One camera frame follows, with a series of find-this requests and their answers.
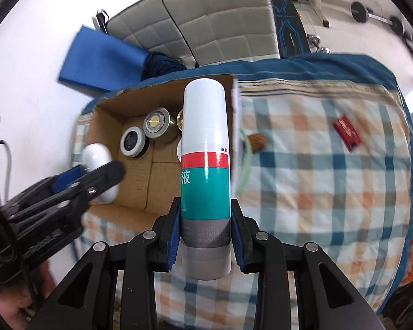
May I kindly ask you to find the short barbell on floor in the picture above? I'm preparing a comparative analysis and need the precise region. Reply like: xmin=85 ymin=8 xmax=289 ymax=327
xmin=350 ymin=2 xmax=405 ymax=37

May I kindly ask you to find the black and silver round tin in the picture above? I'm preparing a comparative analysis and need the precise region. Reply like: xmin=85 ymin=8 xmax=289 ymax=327
xmin=120 ymin=126 xmax=150 ymax=158

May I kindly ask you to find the plaid checkered tablecloth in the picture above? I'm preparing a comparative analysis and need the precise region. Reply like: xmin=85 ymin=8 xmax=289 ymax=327
xmin=137 ymin=54 xmax=413 ymax=312

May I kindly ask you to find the right grey quilted cushion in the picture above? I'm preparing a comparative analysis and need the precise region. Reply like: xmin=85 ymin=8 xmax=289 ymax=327
xmin=162 ymin=0 xmax=280 ymax=66

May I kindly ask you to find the open cardboard box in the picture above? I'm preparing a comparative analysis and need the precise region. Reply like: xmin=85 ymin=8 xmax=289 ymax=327
xmin=83 ymin=74 xmax=242 ymax=232

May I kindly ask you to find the large silver round tin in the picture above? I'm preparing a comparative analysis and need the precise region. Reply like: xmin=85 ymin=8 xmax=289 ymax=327
xmin=143 ymin=107 xmax=180 ymax=144

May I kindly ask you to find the grey quilted cushion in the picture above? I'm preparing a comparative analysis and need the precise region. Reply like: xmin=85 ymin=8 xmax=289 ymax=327
xmin=162 ymin=0 xmax=280 ymax=66
xmin=107 ymin=0 xmax=196 ymax=68

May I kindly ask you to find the left grey quilted cushion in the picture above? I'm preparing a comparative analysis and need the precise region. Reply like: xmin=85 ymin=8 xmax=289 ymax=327
xmin=107 ymin=0 xmax=196 ymax=68

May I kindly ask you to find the left hand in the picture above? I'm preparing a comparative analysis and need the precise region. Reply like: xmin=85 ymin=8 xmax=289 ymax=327
xmin=0 ymin=260 xmax=56 ymax=330

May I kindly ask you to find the red rectangular packet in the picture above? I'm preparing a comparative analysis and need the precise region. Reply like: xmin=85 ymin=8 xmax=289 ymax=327
xmin=333 ymin=115 xmax=361 ymax=152

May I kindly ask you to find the brown walnut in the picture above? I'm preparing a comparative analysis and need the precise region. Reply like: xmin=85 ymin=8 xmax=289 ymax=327
xmin=248 ymin=133 xmax=267 ymax=153

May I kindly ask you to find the white lidded round jar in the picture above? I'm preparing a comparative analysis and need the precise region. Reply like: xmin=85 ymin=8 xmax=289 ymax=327
xmin=177 ymin=139 xmax=182 ymax=162

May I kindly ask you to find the small white oval case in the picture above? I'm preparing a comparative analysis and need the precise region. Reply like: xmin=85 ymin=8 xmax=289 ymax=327
xmin=81 ymin=143 xmax=124 ymax=204

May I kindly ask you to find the gold round tin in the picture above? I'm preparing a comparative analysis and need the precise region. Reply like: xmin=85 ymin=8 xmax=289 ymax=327
xmin=176 ymin=109 xmax=183 ymax=131

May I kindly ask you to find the dark blue folded umbrella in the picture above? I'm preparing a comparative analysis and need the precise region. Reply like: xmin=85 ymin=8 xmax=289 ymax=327
xmin=141 ymin=52 xmax=186 ymax=81

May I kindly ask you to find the white and teal spray bottle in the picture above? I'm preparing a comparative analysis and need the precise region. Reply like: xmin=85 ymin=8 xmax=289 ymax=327
xmin=180 ymin=78 xmax=231 ymax=281

